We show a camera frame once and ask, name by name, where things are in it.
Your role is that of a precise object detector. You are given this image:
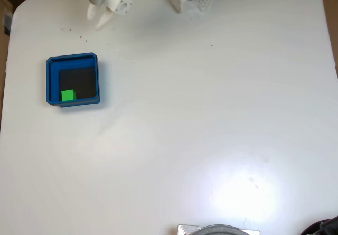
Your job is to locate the dark round stand base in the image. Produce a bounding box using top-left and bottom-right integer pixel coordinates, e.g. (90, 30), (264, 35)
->
(194, 224), (250, 235)

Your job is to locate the silver metal plate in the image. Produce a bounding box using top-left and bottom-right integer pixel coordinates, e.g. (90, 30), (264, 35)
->
(177, 223), (261, 235)

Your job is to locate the green cube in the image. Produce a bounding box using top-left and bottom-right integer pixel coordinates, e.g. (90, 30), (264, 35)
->
(61, 89), (78, 102)

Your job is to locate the blue square box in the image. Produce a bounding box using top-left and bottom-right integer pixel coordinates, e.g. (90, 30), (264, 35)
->
(45, 52), (101, 108)

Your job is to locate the black object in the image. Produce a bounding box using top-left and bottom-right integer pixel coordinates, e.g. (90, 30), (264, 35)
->
(301, 215), (338, 235)

